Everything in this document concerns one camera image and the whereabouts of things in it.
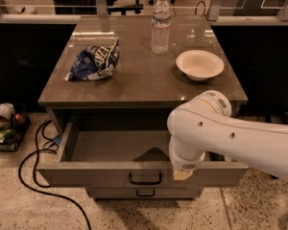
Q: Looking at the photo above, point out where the grey top drawer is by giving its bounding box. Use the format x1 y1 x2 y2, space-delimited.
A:
38 124 248 189

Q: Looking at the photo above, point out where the grey drawer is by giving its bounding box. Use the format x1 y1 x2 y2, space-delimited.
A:
38 124 248 189
86 188 203 199

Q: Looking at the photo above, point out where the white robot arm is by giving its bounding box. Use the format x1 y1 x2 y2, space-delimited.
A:
167 90 288 182

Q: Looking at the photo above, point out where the grey bottom drawer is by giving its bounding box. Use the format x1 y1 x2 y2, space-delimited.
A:
86 188 203 199

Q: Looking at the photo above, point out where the grey drawer cabinet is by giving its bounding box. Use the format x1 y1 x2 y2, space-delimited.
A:
37 14 250 200

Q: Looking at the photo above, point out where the white bowl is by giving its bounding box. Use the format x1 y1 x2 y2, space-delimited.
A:
176 50 225 81

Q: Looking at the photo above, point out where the blue white chip bag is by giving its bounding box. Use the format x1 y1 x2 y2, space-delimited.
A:
64 38 120 81

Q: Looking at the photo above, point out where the clear plastic water bottle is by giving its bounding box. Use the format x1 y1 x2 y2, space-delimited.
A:
151 0 171 55

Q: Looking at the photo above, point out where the pile of toys on tray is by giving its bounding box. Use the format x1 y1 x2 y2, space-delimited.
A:
0 103 31 152

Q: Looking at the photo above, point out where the black floor cable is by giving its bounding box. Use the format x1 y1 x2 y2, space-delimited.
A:
17 119 93 230

